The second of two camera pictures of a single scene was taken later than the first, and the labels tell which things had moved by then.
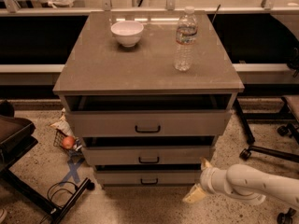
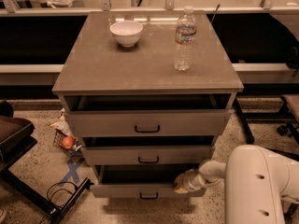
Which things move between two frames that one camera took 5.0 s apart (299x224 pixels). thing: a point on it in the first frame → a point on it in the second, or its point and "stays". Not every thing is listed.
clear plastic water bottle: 187,31 stays
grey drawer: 149,123 stays
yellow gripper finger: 195,194 → 181,184
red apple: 68,142 stays
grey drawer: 148,177 → 136,191
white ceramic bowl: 127,32 stays
